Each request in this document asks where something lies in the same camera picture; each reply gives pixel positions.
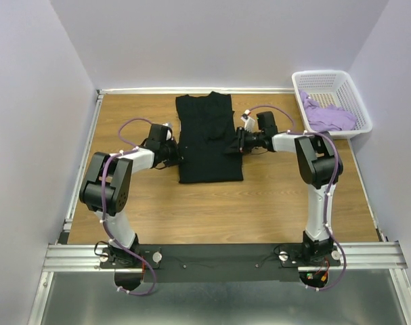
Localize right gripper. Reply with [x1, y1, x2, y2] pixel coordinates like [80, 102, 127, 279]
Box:
[223, 127, 264, 156]

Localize black t shirt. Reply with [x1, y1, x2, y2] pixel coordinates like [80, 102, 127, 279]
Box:
[175, 91, 243, 184]

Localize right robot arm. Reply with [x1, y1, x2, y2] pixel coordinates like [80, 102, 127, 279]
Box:
[226, 110, 343, 265]

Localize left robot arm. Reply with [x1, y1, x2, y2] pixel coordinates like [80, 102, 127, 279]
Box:
[79, 123, 182, 267]

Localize purple t shirt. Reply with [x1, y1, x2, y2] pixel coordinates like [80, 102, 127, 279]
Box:
[299, 90, 357, 132]

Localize white plastic laundry basket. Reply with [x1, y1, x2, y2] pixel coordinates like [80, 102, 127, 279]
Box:
[292, 70, 373, 139]

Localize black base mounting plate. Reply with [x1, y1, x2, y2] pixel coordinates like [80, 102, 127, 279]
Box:
[94, 243, 342, 293]

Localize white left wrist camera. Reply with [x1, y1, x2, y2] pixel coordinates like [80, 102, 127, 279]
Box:
[163, 123, 175, 141]

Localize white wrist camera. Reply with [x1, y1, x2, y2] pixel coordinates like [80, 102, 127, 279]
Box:
[241, 110, 256, 132]
[163, 123, 175, 141]

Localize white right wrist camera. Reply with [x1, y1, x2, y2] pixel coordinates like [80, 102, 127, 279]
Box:
[241, 110, 256, 132]

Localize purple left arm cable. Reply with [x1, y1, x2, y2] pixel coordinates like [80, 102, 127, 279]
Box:
[102, 117, 158, 296]

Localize aluminium table frame rail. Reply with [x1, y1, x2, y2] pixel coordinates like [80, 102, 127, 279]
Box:
[27, 88, 409, 325]

